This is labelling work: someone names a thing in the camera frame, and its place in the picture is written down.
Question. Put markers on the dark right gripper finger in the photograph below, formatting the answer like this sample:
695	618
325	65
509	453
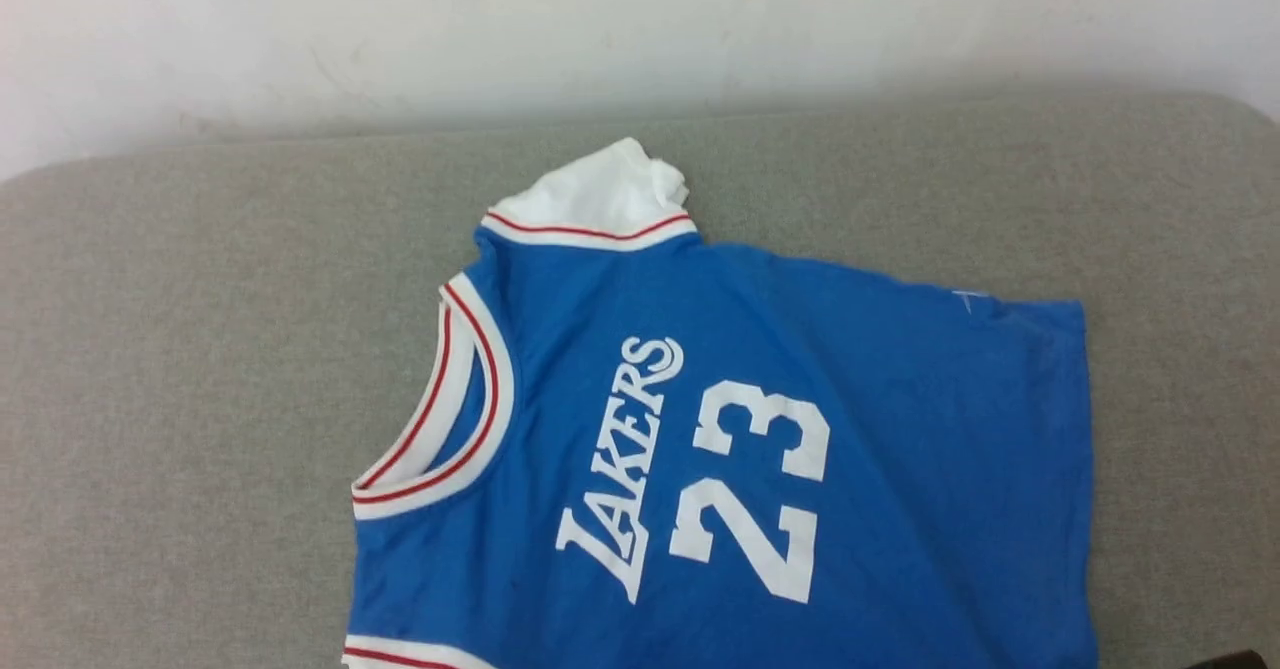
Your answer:
1240	661

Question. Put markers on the blue white Lakers jersey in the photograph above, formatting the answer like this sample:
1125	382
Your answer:
760	449

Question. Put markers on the grey fabric sofa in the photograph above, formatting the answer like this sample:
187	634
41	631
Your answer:
200	349

